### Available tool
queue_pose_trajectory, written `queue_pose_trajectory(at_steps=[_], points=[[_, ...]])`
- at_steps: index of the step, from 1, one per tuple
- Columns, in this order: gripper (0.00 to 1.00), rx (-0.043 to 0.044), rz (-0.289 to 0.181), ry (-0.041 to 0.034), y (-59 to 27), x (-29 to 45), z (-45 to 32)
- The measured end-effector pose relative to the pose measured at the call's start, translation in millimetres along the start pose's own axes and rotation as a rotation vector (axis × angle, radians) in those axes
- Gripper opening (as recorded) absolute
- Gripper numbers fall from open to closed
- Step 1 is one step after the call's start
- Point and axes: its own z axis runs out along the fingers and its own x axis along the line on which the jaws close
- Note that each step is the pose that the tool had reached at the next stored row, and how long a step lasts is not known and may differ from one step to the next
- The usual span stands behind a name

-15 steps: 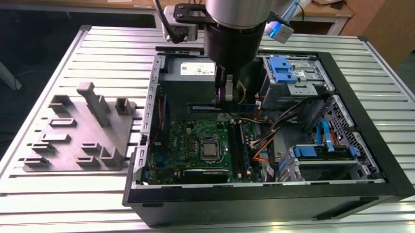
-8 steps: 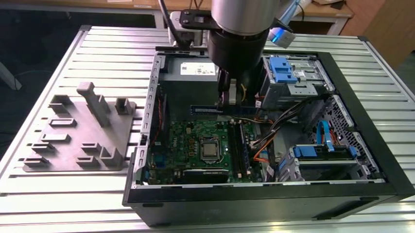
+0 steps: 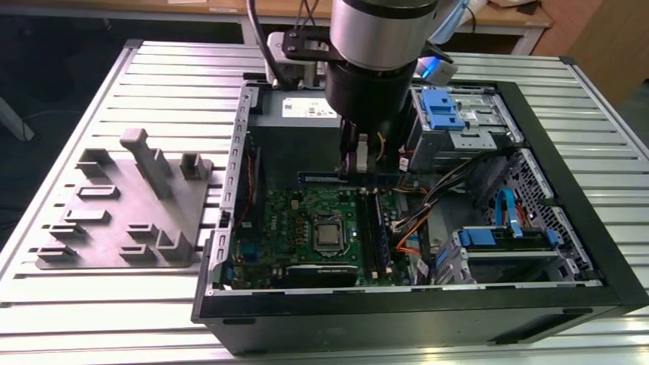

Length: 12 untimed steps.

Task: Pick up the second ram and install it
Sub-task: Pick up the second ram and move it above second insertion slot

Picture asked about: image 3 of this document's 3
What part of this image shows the grey power supply unit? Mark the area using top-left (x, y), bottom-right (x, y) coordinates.
top-left (249, 89), bottom-right (347, 133)

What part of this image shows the blue drive cage latch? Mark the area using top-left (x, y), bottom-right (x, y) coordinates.
top-left (419, 87), bottom-right (467, 133)

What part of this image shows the metal drive cage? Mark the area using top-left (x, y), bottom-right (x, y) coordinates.
top-left (411, 85), bottom-right (524, 163)

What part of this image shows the metal socket cover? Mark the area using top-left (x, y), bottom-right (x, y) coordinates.
top-left (308, 214), bottom-right (352, 256)

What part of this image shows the green motherboard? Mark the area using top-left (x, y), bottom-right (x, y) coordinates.
top-left (223, 187), bottom-right (408, 290)

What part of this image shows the silver CPU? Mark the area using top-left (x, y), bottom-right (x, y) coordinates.
top-left (315, 224), bottom-right (347, 249)

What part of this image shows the CPU socket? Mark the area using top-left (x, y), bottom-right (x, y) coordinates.
top-left (307, 212), bottom-right (355, 259)

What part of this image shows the blue disk carrier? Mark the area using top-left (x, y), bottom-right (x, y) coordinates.
top-left (457, 225), bottom-right (563, 252)

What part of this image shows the black graphics card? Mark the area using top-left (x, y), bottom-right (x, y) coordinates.
top-left (283, 261), bottom-right (360, 289)

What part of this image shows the wooden desk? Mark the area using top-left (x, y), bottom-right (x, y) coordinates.
top-left (0, 0), bottom-right (555, 52)

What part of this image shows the wooden cabinet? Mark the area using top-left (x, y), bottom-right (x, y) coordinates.
top-left (532, 0), bottom-right (649, 129)

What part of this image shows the grey parts rack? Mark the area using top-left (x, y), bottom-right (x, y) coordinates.
top-left (34, 128), bottom-right (231, 271)

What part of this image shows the black open PC case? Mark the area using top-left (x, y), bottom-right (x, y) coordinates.
top-left (189, 78), bottom-right (649, 357)

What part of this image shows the white camera with blue light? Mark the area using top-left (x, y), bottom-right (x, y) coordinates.
top-left (413, 54), bottom-right (461, 87)

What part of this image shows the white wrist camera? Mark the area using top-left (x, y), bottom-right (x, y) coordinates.
top-left (265, 29), bottom-right (333, 91)

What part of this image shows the pale blue cable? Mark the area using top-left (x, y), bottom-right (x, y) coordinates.
top-left (435, 0), bottom-right (472, 43)

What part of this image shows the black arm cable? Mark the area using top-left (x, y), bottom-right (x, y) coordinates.
top-left (245, 0), bottom-right (279, 83)

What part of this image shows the black cable bundle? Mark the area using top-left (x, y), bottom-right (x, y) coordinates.
top-left (392, 151), bottom-right (509, 233)

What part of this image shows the thin red wire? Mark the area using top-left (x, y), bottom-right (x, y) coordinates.
top-left (236, 157), bottom-right (256, 227)

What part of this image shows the orange data cable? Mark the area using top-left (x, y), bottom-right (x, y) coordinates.
top-left (393, 227), bottom-right (433, 256)

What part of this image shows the blue flat data cable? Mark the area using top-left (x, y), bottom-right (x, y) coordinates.
top-left (493, 188), bottom-right (529, 240)

